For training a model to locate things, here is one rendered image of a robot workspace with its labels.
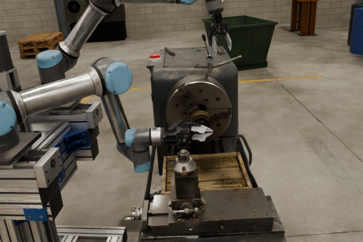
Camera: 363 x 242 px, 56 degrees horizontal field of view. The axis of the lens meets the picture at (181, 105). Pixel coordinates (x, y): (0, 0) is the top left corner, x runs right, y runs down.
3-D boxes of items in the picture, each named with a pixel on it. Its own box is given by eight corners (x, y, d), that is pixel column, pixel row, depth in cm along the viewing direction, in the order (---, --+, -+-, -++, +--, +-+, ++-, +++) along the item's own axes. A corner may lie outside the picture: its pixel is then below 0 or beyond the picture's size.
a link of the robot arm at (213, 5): (205, 1, 163) (222, -3, 163) (207, 11, 165) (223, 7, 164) (206, 2, 156) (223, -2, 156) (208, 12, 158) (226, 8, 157)
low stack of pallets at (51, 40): (35, 49, 953) (32, 33, 938) (66, 47, 959) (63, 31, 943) (19, 59, 837) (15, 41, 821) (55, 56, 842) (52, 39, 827)
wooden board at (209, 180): (164, 163, 163) (163, 155, 162) (239, 159, 163) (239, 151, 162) (161, 202, 135) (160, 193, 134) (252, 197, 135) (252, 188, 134)
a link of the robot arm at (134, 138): (128, 143, 149) (126, 125, 146) (153, 142, 149) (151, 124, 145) (125, 152, 141) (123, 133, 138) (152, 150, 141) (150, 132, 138)
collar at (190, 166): (172, 161, 114) (171, 153, 113) (195, 160, 114) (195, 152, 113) (172, 174, 107) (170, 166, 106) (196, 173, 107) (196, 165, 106)
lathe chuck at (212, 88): (161, 128, 175) (173, 70, 165) (220, 140, 178) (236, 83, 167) (160, 136, 167) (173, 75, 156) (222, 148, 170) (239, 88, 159)
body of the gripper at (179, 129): (192, 148, 140) (162, 149, 140) (191, 138, 148) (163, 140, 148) (190, 130, 137) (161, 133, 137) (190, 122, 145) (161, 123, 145)
